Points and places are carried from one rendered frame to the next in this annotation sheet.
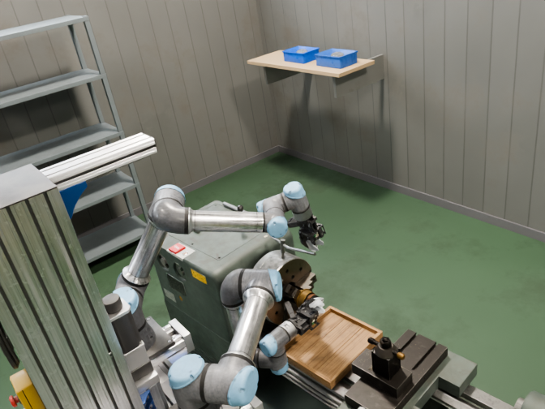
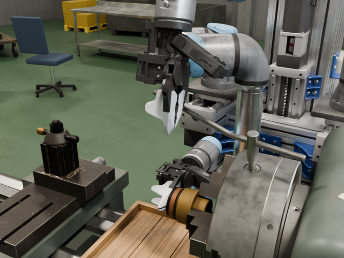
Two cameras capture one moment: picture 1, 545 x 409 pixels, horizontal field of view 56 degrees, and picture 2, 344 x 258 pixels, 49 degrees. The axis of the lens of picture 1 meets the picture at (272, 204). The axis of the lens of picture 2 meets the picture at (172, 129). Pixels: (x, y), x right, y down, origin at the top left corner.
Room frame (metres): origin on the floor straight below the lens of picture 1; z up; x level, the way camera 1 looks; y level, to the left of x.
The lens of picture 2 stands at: (2.41, -0.41, 1.61)
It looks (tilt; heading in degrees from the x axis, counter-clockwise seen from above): 24 degrees down; 156
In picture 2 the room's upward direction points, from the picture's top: straight up
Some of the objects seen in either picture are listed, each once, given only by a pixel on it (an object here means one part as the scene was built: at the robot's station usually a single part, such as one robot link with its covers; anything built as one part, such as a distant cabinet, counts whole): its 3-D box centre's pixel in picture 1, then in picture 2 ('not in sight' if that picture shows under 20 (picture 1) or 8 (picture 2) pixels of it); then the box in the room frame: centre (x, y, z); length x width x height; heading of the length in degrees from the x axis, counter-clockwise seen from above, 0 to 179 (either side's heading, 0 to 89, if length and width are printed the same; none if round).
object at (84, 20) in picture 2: not in sight; (88, 14); (-7.81, 1.69, 0.35); 1.20 x 0.85 x 0.71; 124
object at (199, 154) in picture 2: (288, 329); (194, 163); (1.58, 0.03, 1.08); 0.08 x 0.05 x 0.08; 39
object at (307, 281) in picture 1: (307, 281); (205, 236); (1.87, -0.10, 1.09); 0.12 x 0.11 x 0.05; 130
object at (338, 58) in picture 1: (336, 58); not in sight; (4.43, -0.76, 1.45); 0.32 x 0.22 x 0.10; 34
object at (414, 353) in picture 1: (397, 374); (50, 198); (1.39, -0.36, 0.95); 0.43 x 0.18 x 0.04; 130
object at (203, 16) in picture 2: not in sight; (197, 23); (-5.14, 3.53, 0.38); 1.09 x 0.90 x 0.75; 124
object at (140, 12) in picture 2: not in sight; (123, 32); (-4.12, 1.51, 0.47); 1.82 x 0.69 x 0.94; 34
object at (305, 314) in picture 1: (302, 320); (179, 176); (1.63, -0.04, 1.08); 0.12 x 0.09 x 0.08; 129
